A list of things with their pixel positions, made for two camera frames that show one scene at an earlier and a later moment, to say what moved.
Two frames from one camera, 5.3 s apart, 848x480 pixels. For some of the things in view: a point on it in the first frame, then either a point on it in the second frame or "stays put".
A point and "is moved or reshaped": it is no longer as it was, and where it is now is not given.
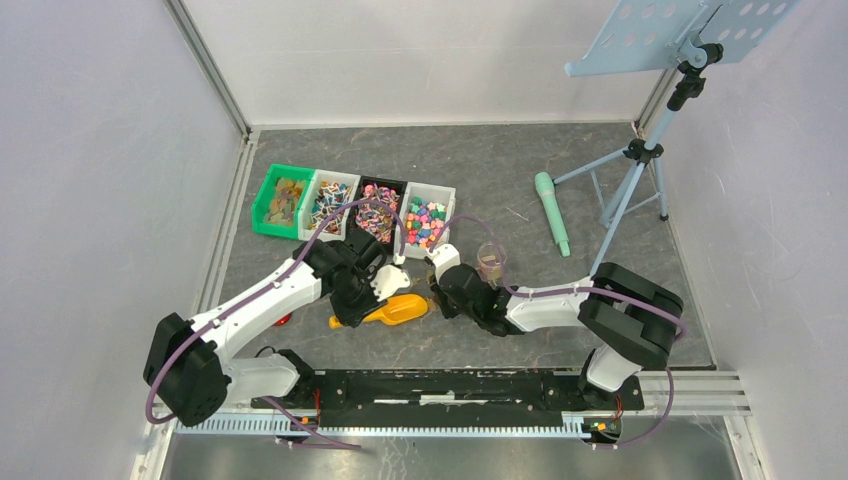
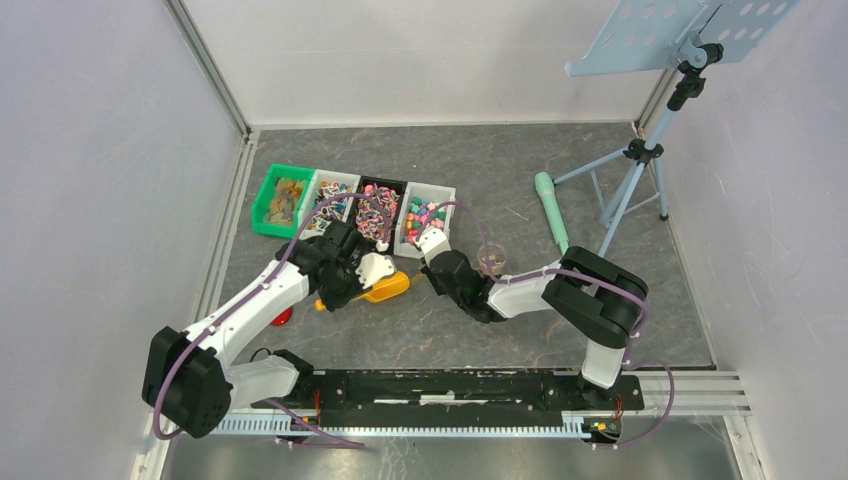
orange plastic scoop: [398, 308] is moved or reshaped
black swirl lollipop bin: [379, 220] stays put
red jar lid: [283, 320] stays put
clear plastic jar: [490, 261] stays put
